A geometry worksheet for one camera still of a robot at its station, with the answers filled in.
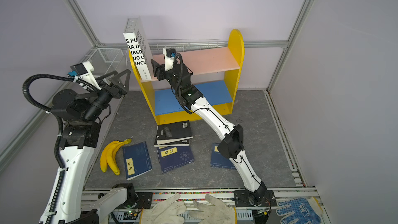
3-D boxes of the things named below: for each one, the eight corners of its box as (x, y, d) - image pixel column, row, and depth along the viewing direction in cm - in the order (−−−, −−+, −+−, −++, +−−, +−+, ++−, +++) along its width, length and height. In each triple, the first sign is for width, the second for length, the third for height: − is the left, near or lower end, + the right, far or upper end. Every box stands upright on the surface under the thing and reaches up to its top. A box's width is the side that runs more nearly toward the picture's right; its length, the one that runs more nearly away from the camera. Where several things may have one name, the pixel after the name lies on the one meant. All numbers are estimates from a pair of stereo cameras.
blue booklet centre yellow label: (161, 174, 84) (160, 172, 82) (157, 149, 93) (156, 147, 91) (194, 162, 87) (194, 161, 86) (188, 139, 97) (187, 137, 95)
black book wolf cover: (157, 146, 92) (156, 143, 90) (157, 127, 100) (156, 124, 98) (192, 139, 95) (192, 136, 92) (189, 122, 103) (189, 119, 100)
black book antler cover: (154, 147, 92) (153, 145, 90) (155, 141, 94) (154, 140, 92) (189, 146, 92) (189, 144, 90) (189, 140, 94) (189, 139, 93)
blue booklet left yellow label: (128, 180, 82) (126, 178, 79) (124, 149, 93) (122, 147, 90) (152, 169, 85) (151, 167, 83) (146, 141, 96) (144, 138, 94)
